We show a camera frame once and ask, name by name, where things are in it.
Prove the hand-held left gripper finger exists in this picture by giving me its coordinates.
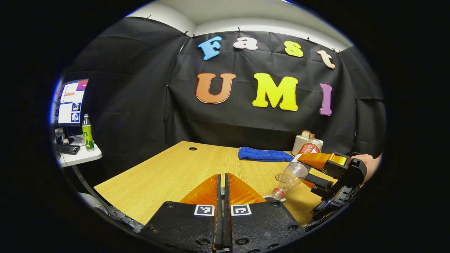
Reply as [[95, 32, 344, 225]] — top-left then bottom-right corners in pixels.
[[224, 172, 306, 253], [146, 174, 223, 253]]

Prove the clear plastic water bottle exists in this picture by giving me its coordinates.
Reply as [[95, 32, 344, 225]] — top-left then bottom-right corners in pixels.
[[271, 138, 323, 200]]

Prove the green drink bottle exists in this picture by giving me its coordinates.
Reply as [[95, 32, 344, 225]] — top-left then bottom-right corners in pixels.
[[82, 113, 95, 151]]

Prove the white toaster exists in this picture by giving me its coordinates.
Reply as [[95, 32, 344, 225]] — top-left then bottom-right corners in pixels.
[[292, 135, 324, 157]]

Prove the blue towel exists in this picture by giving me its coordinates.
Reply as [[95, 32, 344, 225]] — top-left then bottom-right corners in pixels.
[[238, 147, 294, 163]]

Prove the white side table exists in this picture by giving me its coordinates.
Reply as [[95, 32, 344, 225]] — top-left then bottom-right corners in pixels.
[[56, 135, 103, 168]]

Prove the black backdrop cloth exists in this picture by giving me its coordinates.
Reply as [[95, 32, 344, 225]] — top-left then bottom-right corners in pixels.
[[60, 16, 387, 180]]

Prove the black keyboard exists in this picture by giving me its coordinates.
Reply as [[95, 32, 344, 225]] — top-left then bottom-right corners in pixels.
[[54, 143, 81, 155]]

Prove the computer monitor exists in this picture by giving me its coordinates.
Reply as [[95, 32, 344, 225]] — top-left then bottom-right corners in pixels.
[[53, 79, 89, 127]]

